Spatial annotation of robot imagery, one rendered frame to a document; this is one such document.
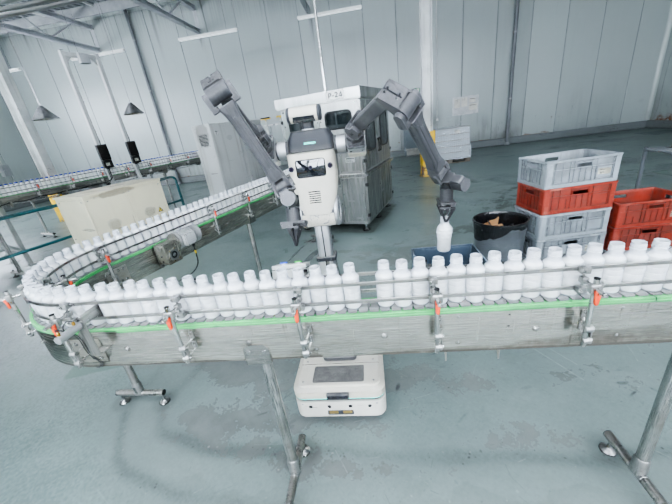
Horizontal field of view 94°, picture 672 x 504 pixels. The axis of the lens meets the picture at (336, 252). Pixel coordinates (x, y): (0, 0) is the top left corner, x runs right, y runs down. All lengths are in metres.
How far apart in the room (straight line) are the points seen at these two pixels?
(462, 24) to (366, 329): 12.95
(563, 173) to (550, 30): 11.58
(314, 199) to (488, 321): 0.94
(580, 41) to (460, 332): 14.12
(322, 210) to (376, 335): 0.72
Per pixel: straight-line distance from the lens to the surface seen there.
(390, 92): 1.16
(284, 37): 13.53
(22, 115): 11.62
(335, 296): 1.09
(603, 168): 3.37
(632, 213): 3.73
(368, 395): 1.92
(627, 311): 1.37
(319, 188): 1.57
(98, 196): 4.92
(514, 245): 3.09
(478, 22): 13.78
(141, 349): 1.49
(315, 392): 1.93
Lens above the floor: 1.62
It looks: 22 degrees down
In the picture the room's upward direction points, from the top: 8 degrees counter-clockwise
